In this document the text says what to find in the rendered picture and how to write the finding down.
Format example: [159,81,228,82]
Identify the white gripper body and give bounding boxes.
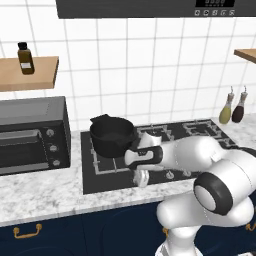
[132,168,150,189]

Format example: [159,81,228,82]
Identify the black hob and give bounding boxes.
[80,118,242,196]

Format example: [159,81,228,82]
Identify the black cooking pot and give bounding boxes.
[89,113,139,159]

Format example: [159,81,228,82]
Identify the navy cupboard door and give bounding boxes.
[194,191,256,256]
[81,199,168,256]

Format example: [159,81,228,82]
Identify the yellow-green oil bottle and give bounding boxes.
[218,86,236,126]

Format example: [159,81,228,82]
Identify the navy drawer front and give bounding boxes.
[0,213,84,256]

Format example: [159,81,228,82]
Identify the dark red vinegar bottle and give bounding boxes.
[231,85,249,124]

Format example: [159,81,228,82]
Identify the toaster oven glass door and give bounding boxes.
[0,128,48,170]

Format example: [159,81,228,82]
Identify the black toaster oven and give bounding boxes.
[0,95,72,177]

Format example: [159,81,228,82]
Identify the brown glass bottle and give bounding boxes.
[16,41,36,76]

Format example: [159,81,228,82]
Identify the dark grey range hood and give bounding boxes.
[55,0,256,20]

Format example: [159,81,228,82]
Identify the gold drawer handle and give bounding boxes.
[12,223,44,240]

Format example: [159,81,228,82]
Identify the wooden wall shelf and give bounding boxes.
[233,48,256,65]
[0,55,60,93]

